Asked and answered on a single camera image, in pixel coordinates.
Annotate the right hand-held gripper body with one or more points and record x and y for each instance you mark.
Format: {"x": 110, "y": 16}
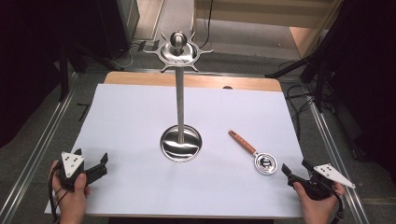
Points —
{"x": 320, "y": 186}

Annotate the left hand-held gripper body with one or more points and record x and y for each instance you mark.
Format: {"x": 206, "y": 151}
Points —
{"x": 72, "y": 165}

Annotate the steel utensil rack stand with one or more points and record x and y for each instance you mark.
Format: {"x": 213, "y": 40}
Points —
{"x": 179, "y": 93}

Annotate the person's right hand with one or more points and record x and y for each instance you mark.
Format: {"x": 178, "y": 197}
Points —
{"x": 319, "y": 211}

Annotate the person's left hand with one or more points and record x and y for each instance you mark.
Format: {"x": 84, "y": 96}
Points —
{"x": 71, "y": 202}

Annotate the white paper sheet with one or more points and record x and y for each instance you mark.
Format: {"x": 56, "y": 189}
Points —
{"x": 124, "y": 124}

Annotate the black tripod stand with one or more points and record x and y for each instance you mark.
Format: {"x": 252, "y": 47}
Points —
{"x": 289, "y": 69}

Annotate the black cabinet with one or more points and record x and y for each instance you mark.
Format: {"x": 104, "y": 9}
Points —
{"x": 115, "y": 25}

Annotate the light wooden furniture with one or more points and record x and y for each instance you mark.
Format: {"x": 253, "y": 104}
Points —
{"x": 249, "y": 6}

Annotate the aluminium floor rail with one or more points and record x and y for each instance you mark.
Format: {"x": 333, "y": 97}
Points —
{"x": 38, "y": 146}
{"x": 335, "y": 155}

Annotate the black metal post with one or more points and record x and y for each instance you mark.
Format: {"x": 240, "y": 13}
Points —
{"x": 64, "y": 77}

